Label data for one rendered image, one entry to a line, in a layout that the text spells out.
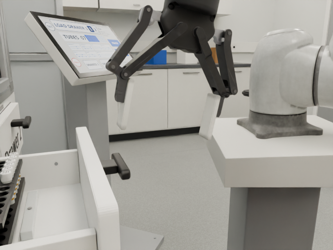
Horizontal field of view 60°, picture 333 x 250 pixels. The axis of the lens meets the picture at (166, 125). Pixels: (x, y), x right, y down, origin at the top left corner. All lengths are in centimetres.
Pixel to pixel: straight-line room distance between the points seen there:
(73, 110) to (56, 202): 93
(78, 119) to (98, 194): 110
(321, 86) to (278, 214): 36
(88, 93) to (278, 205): 89
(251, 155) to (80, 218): 40
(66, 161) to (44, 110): 156
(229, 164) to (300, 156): 15
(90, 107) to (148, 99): 218
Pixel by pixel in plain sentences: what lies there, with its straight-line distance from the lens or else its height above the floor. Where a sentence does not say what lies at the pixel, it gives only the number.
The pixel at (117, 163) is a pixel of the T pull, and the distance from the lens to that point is 39.
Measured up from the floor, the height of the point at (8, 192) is 90.
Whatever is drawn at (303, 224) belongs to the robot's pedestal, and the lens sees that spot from 94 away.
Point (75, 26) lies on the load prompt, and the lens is 136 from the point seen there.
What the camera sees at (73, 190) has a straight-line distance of 50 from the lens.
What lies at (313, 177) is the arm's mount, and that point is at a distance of 72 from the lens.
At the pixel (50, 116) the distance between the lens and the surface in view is 207.
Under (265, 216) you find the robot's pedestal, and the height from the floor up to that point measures 61.
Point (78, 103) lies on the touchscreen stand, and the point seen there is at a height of 83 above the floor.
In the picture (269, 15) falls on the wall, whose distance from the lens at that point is 515.
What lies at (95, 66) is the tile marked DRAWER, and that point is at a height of 100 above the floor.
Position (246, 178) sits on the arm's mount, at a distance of 67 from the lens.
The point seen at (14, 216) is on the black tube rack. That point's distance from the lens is 39.
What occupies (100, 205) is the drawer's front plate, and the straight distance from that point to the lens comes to 26.
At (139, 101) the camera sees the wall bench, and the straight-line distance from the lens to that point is 346.
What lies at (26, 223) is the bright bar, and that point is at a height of 85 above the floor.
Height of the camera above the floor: 105
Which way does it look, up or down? 14 degrees down
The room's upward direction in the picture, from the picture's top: straight up
